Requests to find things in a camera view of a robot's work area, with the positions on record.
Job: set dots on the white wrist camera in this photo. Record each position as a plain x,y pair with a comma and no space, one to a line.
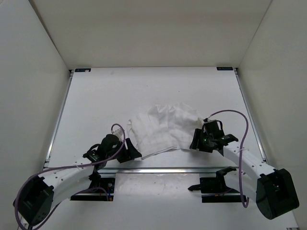
119,133
207,120

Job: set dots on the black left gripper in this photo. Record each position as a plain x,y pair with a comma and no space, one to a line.
130,153

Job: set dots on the aluminium table edge rail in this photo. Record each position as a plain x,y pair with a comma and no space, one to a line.
159,170

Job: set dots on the corner table label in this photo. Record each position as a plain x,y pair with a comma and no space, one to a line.
82,70
224,68

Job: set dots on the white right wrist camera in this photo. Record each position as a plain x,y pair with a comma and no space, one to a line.
207,120

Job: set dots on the left corner table label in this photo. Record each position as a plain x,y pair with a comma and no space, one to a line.
82,70

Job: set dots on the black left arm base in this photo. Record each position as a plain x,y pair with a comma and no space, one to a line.
101,189

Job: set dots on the white front cover board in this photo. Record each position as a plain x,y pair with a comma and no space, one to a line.
160,202

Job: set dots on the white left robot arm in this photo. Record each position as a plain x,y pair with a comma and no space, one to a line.
43,191

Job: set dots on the white pleated skirt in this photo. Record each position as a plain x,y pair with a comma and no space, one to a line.
162,128

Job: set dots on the right corner table label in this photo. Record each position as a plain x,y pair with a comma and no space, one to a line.
224,68

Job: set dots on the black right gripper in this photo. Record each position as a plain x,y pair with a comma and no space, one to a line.
198,134

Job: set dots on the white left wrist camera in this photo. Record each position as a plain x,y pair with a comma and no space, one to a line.
119,133

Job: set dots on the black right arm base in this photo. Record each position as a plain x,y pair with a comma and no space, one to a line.
214,189

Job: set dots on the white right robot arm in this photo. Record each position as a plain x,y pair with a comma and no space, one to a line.
271,189

